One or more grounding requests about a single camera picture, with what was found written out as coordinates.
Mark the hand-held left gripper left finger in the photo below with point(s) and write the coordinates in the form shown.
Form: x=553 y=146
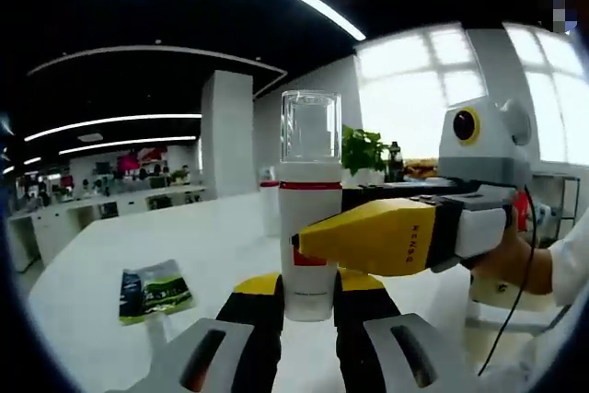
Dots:
x=184 y=365

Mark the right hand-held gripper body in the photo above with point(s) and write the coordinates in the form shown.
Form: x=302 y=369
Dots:
x=492 y=144

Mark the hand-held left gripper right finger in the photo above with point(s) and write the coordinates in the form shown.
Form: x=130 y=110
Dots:
x=428 y=361

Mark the green skincare packet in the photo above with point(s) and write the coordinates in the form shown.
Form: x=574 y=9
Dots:
x=156 y=292

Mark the white skincare bottle clear cap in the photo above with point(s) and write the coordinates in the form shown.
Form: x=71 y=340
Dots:
x=308 y=218

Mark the white skincare bottle red collar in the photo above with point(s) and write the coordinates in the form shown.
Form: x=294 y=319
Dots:
x=269 y=209

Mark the dark bottle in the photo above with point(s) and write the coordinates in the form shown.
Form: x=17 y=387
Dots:
x=396 y=163

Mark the person's right hand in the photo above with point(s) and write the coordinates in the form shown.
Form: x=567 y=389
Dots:
x=524 y=264

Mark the brown yellow object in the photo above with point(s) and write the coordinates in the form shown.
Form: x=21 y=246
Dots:
x=421 y=167

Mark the potted green plant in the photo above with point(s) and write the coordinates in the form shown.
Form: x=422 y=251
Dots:
x=363 y=149

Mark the red object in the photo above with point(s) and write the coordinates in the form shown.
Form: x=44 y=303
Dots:
x=522 y=209

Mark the bright window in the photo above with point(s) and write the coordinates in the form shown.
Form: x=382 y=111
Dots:
x=552 y=103
x=405 y=89

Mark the long white office counter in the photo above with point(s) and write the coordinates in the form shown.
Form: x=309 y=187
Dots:
x=55 y=223

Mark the wide white pillar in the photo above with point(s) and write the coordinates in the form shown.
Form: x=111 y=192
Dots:
x=227 y=135

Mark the straight ceiling light strip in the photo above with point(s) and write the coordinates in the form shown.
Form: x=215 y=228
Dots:
x=129 y=143
x=115 y=122

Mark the pink red wall banner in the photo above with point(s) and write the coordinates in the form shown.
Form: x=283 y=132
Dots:
x=126 y=163

